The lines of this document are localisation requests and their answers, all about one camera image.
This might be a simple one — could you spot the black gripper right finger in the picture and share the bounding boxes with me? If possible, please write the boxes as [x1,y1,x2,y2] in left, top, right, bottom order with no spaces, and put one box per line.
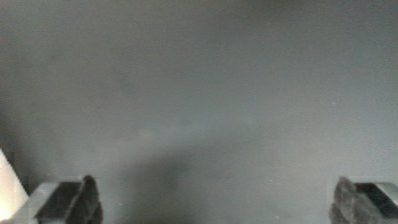
[331,177,398,224]

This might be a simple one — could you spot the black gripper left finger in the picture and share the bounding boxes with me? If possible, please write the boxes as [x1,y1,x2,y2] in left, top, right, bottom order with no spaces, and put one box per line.
[36,175,104,224]

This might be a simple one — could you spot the white drawer tray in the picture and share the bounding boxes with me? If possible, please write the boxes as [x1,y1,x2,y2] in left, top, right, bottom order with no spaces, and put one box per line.
[0,150,29,222]

